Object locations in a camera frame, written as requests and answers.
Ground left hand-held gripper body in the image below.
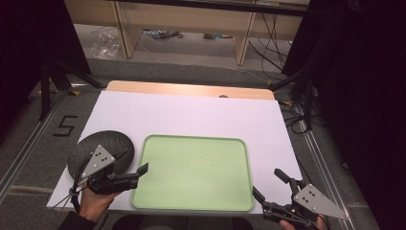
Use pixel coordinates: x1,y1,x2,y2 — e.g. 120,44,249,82
71,144,139,196

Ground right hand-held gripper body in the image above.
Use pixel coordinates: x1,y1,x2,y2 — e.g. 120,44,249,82
262,183,350,230

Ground dark grey round dish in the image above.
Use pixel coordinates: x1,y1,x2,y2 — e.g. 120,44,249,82
67,129,136,181

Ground light green plastic tray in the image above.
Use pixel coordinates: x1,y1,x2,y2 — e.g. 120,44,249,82
130,133,256,213

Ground person's right hand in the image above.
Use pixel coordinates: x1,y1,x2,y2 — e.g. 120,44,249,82
279,214,328,230

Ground person's left hand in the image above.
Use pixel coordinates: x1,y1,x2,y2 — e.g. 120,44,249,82
78,186,122,223

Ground person's lap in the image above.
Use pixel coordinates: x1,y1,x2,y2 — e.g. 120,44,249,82
110,214,255,230

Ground white board sheet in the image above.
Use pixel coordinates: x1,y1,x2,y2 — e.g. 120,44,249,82
46,90,304,216

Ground black tripod stand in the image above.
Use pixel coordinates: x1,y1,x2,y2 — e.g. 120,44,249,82
37,59,107,122
270,70,316,131

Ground light wooden table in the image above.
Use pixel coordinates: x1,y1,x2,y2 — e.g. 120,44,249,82
104,80,276,101

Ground clear plastic bag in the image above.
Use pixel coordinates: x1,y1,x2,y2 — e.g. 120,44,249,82
90,31,122,60

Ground black curtain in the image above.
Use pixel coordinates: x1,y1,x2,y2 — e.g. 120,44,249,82
282,0,406,230
0,0,93,143

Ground light wooden shelf unit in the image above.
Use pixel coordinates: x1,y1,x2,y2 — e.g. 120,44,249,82
63,0,310,67

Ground metal floor rail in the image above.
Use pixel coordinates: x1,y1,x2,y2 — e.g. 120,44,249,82
292,101,356,230
0,91,66,200

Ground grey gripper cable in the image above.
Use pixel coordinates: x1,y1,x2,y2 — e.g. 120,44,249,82
50,178,84,213

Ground black floor cables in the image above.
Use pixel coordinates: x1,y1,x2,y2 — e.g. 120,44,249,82
280,101,313,135

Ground black hanging cables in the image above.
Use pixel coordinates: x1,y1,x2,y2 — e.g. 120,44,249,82
248,12,290,73

